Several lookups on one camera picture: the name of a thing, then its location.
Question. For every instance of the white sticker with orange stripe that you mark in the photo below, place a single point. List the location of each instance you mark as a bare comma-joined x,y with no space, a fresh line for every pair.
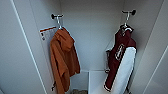
46,32

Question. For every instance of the dark basket of small goods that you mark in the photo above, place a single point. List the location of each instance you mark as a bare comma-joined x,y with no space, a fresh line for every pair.
78,91

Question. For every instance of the white wardrobe door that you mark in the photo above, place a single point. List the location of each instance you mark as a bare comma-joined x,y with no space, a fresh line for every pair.
13,66
158,73

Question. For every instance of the white wardrobe body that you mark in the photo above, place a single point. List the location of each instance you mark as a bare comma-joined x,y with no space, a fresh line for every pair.
90,40

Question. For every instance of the white wardrobe inner divider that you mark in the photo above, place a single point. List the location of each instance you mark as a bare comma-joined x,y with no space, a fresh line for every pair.
80,80

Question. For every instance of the orange hoodie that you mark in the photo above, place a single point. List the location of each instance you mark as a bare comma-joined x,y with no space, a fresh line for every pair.
63,60

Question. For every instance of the white hanger under orange hoodie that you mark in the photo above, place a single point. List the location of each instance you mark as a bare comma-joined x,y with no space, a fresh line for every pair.
59,24

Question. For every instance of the maroon and white varsity jacket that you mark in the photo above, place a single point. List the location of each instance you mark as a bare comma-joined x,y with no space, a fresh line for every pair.
120,60

